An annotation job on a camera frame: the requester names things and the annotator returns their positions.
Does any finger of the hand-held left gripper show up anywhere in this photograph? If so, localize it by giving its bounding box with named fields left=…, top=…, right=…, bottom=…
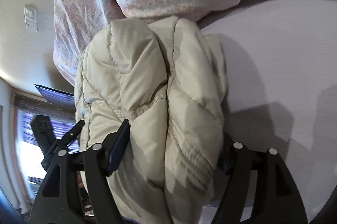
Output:
left=54, top=120, right=85, bottom=154

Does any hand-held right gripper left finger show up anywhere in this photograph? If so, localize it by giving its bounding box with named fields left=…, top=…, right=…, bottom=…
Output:
left=32, top=119, right=131, bottom=224

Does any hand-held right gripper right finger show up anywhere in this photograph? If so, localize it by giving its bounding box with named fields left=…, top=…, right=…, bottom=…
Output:
left=211, top=132, right=308, bottom=224

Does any beige puffer jacket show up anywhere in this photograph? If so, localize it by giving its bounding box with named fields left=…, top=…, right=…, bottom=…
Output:
left=74, top=15, right=228, bottom=224

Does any bright window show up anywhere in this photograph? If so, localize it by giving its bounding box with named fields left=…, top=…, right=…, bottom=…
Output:
left=16, top=108, right=79, bottom=188

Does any black television screen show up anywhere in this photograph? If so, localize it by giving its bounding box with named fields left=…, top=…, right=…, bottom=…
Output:
left=34, top=84, right=77, bottom=110

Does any white wall socket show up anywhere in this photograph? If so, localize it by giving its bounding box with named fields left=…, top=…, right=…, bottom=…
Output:
left=26, top=20, right=39, bottom=34

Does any white wall switch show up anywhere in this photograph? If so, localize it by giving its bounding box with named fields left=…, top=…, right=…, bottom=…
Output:
left=24, top=4, right=38, bottom=22

